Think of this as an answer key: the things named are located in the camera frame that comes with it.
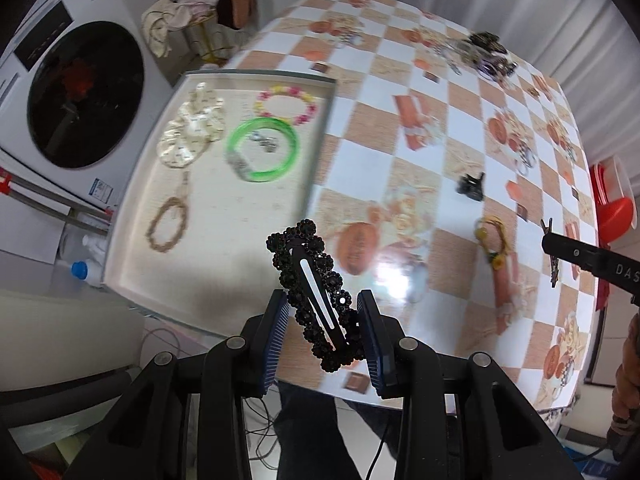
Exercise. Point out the small dark metal clip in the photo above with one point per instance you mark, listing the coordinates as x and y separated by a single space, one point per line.
549 244

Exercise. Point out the person's right hand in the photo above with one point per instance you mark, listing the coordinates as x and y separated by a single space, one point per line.
625 396

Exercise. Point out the checkered patterned tablecloth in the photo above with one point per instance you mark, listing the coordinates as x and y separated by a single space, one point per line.
460 275

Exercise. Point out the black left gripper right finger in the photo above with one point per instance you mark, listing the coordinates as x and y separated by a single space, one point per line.
402 367

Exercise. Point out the cream cloth bag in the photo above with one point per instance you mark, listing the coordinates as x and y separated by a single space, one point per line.
159 20

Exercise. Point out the pile of jewelry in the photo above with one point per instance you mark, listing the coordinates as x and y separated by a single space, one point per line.
481 51

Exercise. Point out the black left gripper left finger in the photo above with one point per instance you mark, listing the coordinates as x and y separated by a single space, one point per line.
241 367

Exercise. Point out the black claw hair clip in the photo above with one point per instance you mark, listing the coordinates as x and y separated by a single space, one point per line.
472 187

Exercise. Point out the white jewelry tray box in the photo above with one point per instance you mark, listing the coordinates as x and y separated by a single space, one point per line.
205 264

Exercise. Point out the silver chain brooch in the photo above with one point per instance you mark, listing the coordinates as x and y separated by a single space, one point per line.
269 144

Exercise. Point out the red plastic bin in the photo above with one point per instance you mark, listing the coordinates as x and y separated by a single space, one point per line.
616 208

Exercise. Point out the cream polka dot scrunchie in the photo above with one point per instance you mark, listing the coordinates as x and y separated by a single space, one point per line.
199 121

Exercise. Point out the black beaded hair clip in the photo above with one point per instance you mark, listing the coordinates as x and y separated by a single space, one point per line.
322 307

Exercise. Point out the green translucent bangle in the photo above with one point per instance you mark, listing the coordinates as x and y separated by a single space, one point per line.
250 162

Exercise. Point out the red handled mop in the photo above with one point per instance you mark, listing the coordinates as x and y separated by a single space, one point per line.
37 197

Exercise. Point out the blue capped bottle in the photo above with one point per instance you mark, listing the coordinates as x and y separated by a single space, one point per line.
90 270

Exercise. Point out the white washing machine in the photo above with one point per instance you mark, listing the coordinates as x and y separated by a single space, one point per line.
80 93

